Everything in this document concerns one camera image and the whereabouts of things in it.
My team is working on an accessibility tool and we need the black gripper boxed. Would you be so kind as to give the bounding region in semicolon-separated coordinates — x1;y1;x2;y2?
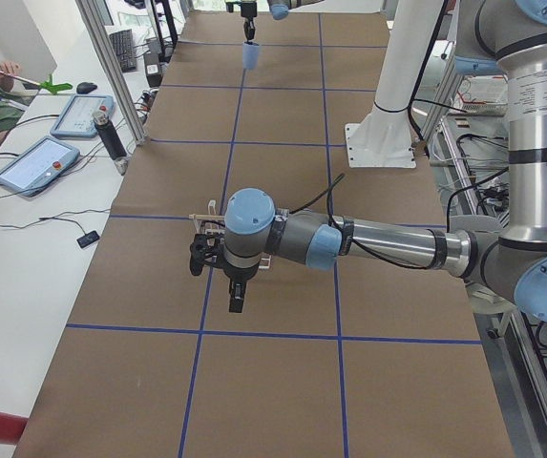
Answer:
240;0;257;44
222;260;257;313

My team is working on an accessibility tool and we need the light blue plastic cup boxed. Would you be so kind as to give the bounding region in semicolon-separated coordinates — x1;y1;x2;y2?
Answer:
242;41;261;71

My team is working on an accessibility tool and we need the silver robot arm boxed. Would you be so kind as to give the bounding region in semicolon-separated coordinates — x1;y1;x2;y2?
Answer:
215;1;547;322
227;0;315;44

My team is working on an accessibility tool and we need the black keyboard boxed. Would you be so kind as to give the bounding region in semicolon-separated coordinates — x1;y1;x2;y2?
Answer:
108;30;137;73

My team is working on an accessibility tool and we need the small black puck device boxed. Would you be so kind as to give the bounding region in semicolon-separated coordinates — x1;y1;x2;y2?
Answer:
76;231;100;249

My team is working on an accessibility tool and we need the black computer mouse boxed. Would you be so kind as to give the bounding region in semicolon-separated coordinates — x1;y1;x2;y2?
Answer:
75;82;97;94

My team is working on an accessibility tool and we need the black bottle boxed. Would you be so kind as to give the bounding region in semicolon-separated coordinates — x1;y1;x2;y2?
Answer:
93;110;127;160

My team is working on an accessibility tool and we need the far teach pendant tablet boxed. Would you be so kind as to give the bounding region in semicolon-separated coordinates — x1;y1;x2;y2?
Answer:
50;94;115;138

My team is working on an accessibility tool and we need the teach pendant tablet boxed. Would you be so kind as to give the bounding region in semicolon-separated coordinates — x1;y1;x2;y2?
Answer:
50;94;115;138
0;136;79;197

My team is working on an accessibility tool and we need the green tool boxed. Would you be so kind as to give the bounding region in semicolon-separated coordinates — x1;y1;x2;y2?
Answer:
39;74;74;94

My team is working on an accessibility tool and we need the near teach pendant tablet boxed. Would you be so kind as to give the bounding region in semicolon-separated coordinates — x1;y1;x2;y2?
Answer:
0;136;79;197

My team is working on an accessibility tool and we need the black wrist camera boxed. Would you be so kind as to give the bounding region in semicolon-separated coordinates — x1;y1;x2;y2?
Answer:
189;234;221;277

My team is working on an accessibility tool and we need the white wire cup holder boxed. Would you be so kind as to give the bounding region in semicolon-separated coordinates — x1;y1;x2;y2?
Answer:
189;198;274;271

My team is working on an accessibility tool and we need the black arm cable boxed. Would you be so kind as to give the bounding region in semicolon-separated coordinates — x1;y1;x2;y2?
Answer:
289;173;434;270

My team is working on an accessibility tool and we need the aluminium frame post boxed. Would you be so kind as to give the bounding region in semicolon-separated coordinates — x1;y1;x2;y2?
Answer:
75;0;146;146

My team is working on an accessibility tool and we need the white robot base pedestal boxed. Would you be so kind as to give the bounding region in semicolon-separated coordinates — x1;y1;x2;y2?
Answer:
346;0;445;169

